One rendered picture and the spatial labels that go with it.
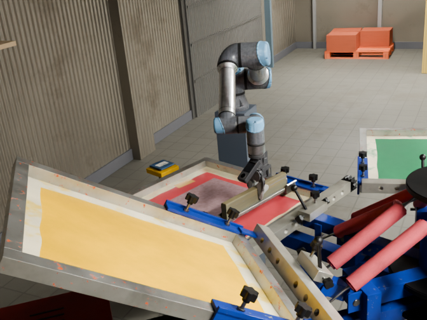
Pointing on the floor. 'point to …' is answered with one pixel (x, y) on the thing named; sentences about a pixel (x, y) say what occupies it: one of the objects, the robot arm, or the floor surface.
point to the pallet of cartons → (359, 42)
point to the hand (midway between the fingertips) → (255, 197)
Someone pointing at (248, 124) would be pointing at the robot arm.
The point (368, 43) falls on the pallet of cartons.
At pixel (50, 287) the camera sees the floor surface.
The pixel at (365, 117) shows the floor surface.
